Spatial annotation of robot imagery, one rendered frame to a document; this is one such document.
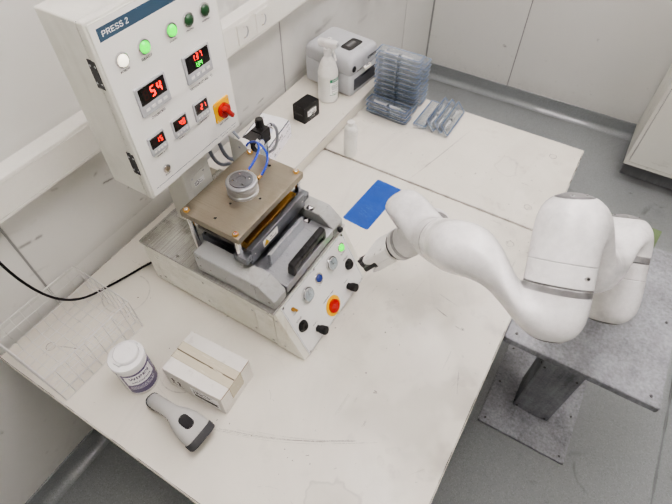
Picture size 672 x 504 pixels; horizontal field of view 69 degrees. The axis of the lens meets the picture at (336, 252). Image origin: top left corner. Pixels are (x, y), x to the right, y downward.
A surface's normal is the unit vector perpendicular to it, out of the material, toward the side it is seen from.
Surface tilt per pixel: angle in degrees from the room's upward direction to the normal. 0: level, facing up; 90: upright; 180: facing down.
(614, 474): 0
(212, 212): 0
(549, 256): 55
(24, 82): 90
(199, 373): 2
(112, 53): 90
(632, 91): 90
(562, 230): 47
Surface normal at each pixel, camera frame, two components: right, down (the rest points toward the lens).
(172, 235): 0.00, -0.62
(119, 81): 0.86, 0.40
